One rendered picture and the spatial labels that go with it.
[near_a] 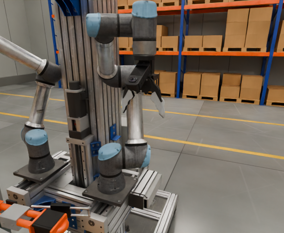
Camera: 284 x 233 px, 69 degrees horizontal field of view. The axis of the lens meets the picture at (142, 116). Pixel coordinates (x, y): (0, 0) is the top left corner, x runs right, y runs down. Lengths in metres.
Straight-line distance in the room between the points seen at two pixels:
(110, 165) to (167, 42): 6.85
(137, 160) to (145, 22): 0.65
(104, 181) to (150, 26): 0.77
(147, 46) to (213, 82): 6.90
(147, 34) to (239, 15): 6.87
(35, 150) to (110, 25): 0.88
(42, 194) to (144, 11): 1.17
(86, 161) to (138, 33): 0.84
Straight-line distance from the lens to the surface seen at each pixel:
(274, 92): 7.68
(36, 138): 1.33
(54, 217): 0.77
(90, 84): 1.19
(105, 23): 0.75
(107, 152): 1.03
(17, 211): 0.86
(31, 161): 1.41
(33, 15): 12.81
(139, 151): 1.05
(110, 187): 1.12
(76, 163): 1.35
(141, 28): 0.66
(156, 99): 0.67
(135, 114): 1.06
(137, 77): 0.61
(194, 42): 7.50
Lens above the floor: 1.75
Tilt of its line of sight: 18 degrees down
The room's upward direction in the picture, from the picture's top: straight up
